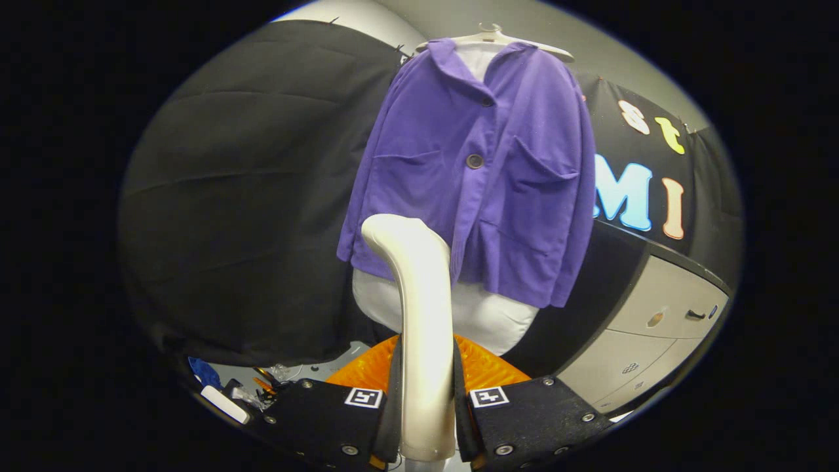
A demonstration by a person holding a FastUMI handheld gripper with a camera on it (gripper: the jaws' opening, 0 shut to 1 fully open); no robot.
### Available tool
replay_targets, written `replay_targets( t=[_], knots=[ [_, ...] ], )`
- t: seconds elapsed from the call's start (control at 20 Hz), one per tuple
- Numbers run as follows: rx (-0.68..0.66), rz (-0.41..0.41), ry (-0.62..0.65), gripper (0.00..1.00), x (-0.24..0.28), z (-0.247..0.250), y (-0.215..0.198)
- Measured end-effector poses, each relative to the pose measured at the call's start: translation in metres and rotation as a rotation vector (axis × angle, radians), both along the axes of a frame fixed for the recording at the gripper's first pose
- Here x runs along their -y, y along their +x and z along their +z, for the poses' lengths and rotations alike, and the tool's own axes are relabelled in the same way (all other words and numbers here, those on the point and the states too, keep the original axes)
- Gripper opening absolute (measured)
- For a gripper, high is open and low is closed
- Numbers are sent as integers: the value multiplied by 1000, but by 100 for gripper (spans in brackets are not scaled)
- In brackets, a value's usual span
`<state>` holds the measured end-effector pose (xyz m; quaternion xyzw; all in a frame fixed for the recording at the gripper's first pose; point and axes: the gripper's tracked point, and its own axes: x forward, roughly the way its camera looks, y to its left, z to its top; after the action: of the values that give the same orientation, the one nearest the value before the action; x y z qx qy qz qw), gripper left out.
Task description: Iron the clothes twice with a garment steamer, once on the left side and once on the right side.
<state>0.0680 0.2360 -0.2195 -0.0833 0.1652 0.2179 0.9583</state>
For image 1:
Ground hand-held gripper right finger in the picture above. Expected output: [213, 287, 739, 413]
[452, 334, 617, 472]

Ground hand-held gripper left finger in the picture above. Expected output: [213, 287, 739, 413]
[246, 336, 404, 472]

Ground white garment steamer head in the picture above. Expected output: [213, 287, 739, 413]
[361, 213, 459, 462]

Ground purple jacket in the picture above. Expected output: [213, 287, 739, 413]
[336, 37, 598, 309]

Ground beige clothes hanger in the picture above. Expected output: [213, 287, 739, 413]
[414, 22, 576, 65]

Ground white power strip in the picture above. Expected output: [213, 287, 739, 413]
[199, 385, 252, 425]

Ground blue cloth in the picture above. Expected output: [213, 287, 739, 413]
[187, 356, 223, 389]

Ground grey drawer cabinet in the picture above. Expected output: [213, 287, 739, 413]
[503, 219, 735, 416]

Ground orange handled tool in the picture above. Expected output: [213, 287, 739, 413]
[252, 366, 280, 398]

